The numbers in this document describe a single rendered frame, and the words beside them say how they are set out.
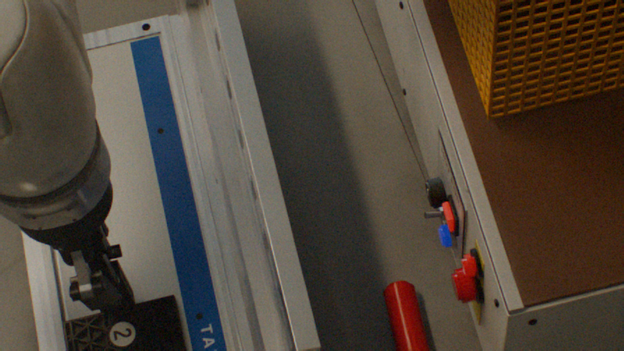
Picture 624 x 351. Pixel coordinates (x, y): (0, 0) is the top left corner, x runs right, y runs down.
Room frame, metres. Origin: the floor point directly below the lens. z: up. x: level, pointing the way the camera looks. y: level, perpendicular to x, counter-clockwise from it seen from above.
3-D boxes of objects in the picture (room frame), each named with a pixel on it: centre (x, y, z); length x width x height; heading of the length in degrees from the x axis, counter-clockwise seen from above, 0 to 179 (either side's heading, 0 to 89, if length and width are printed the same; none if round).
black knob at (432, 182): (0.52, -0.09, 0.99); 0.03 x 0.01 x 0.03; 6
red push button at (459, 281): (0.43, -0.10, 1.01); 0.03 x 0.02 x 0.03; 6
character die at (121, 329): (0.46, 0.19, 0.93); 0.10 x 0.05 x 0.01; 96
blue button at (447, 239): (0.49, -0.10, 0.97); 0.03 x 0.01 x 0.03; 6
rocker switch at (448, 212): (0.49, -0.10, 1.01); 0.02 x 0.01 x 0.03; 6
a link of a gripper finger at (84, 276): (0.46, 0.19, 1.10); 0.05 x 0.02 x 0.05; 6
